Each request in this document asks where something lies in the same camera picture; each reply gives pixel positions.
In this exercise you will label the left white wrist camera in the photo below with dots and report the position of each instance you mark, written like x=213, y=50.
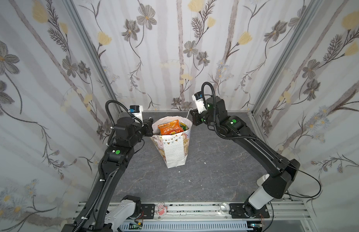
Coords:
x=136, y=110

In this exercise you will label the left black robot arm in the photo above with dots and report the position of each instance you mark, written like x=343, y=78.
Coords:
x=127, y=130

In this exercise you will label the green Fox's candy bag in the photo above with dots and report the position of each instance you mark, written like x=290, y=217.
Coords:
x=184, y=126

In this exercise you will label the white paper bag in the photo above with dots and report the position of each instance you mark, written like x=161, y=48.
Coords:
x=174, y=148

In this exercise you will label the white vented cable tray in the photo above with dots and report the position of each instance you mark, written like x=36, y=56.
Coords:
x=187, y=226

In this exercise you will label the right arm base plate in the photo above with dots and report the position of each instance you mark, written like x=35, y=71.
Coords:
x=239, y=210

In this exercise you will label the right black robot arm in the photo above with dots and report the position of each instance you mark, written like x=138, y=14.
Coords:
x=211, y=111

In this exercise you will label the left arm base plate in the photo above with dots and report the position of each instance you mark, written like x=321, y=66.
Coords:
x=147, y=211

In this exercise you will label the orange chip bag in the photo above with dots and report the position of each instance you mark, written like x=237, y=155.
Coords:
x=170, y=128

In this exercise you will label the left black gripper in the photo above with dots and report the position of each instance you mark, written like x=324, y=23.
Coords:
x=147, y=126

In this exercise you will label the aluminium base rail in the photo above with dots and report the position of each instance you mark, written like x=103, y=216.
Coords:
x=219, y=211

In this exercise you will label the white plastic bottle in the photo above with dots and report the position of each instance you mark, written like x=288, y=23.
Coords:
x=262, y=179

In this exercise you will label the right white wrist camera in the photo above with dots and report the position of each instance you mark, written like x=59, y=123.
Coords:
x=199, y=102

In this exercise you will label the pink cartoon sticker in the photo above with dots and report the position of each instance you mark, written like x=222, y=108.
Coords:
x=161, y=209

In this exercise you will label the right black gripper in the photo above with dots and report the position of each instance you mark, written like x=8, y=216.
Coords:
x=197, y=119

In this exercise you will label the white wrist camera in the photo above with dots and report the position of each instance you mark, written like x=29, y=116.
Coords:
x=199, y=102
x=136, y=110

